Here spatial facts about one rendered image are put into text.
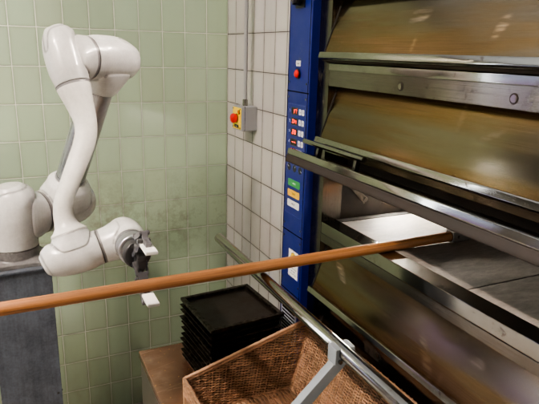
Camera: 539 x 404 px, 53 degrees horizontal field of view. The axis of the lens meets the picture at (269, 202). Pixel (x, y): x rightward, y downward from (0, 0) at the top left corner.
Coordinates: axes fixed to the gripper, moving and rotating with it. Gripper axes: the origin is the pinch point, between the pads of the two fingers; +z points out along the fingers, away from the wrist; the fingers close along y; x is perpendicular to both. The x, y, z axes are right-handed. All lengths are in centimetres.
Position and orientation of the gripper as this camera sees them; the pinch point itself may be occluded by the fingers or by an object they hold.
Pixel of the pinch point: (151, 278)
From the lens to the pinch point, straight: 136.9
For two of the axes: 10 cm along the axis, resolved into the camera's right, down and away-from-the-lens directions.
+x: -9.1, 0.9, -4.1
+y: -0.2, 9.6, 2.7
